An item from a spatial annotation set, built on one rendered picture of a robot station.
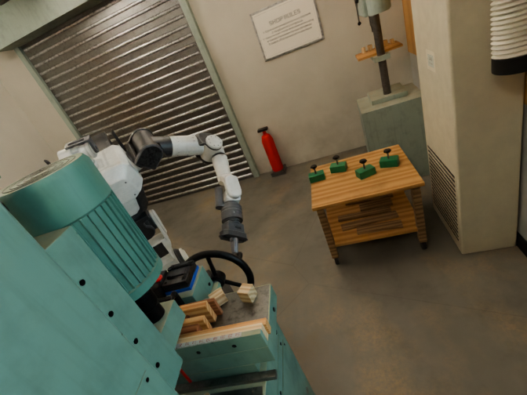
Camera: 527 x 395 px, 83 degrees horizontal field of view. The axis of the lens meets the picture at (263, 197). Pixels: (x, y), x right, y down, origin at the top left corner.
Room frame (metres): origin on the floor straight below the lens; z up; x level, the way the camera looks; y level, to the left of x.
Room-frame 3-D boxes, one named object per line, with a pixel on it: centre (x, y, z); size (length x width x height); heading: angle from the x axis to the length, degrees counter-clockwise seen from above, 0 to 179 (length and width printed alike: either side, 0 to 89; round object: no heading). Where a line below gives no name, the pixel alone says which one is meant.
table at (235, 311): (0.72, 0.39, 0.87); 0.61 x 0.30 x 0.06; 76
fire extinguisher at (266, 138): (3.45, -0.31, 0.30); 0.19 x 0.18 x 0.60; 161
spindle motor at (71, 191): (0.61, 0.38, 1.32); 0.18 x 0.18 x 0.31
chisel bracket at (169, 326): (0.59, 0.38, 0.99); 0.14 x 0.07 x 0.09; 166
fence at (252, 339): (0.58, 0.42, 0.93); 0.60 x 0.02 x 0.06; 76
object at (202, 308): (0.68, 0.35, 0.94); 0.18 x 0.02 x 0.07; 76
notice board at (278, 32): (3.34, -0.89, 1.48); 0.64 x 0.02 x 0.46; 71
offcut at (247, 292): (0.68, 0.16, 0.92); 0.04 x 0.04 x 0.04; 55
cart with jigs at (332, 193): (1.74, -0.64, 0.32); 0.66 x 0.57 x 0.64; 72
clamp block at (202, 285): (0.80, 0.37, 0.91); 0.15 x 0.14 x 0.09; 76
